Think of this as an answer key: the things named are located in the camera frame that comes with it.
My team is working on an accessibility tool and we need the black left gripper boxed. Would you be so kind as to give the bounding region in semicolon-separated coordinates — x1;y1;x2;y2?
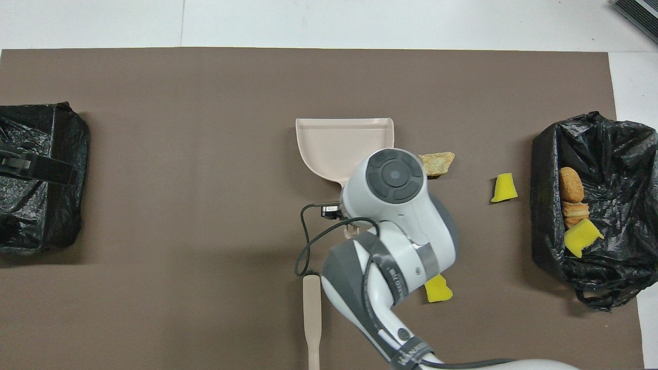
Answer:
0;142;79;184

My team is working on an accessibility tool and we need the beige plastic dustpan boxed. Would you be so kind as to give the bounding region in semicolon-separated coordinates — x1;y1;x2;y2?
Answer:
295;118;395;239

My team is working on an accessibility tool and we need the beige brush with black bristles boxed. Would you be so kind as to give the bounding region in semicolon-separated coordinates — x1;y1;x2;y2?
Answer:
302;274;322;370

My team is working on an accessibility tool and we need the angular pale bread chunk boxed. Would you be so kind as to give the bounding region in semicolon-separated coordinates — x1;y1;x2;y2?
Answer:
419;152;455;178

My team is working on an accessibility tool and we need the brown fried bread roll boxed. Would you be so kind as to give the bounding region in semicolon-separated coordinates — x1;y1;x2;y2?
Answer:
559;166;585;203

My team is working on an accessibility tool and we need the lumpy pale bread piece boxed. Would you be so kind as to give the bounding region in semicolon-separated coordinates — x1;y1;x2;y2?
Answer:
561;201;590;229

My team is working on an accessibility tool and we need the notched yellow sponge piece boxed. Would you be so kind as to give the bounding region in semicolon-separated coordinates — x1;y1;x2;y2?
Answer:
564;219;605;258

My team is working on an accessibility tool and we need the bin with black bag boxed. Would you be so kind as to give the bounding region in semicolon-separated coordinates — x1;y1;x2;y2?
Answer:
0;102;91;253
531;111;658;312

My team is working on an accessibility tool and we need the brown table mat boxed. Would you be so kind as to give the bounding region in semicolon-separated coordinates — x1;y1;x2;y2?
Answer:
0;47;646;370

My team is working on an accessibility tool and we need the dark grey ribbed object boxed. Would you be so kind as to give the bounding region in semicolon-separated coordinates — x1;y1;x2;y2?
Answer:
612;0;658;44

